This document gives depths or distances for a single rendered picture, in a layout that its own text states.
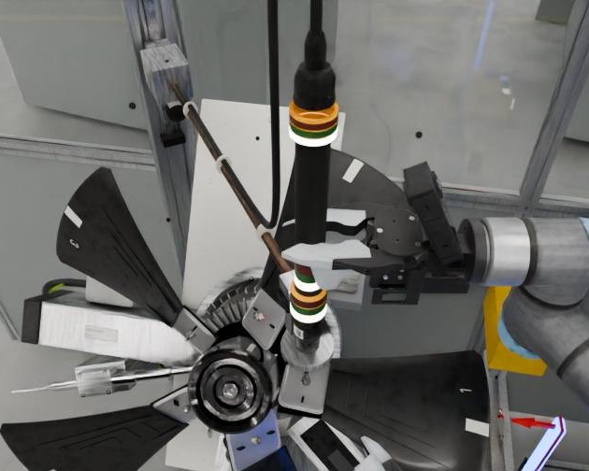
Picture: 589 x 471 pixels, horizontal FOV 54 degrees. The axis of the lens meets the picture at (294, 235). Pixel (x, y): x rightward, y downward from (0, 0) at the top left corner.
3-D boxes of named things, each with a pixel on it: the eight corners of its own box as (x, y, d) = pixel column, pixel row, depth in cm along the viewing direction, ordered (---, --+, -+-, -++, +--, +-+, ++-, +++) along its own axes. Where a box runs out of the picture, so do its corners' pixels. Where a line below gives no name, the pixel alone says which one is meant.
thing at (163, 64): (145, 83, 115) (137, 43, 109) (179, 76, 117) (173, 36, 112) (159, 108, 109) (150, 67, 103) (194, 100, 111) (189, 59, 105)
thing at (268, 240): (170, 89, 107) (169, 81, 106) (178, 87, 107) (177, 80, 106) (290, 290, 72) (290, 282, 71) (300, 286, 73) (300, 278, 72)
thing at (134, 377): (214, 372, 93) (17, 396, 98) (211, 358, 93) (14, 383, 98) (210, 376, 91) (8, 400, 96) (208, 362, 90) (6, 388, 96)
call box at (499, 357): (481, 306, 119) (493, 273, 112) (531, 314, 118) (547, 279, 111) (485, 373, 108) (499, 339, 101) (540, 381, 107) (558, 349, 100)
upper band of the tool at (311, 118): (281, 128, 53) (281, 101, 51) (323, 118, 54) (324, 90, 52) (301, 153, 50) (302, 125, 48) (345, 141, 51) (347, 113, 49)
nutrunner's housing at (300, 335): (287, 353, 78) (283, 27, 46) (313, 343, 79) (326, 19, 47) (299, 376, 76) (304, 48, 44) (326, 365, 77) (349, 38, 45)
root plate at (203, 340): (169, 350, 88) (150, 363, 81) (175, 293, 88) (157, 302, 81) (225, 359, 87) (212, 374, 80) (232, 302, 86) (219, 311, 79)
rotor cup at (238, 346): (199, 403, 90) (170, 436, 78) (208, 312, 89) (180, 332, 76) (290, 418, 89) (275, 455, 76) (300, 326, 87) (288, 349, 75)
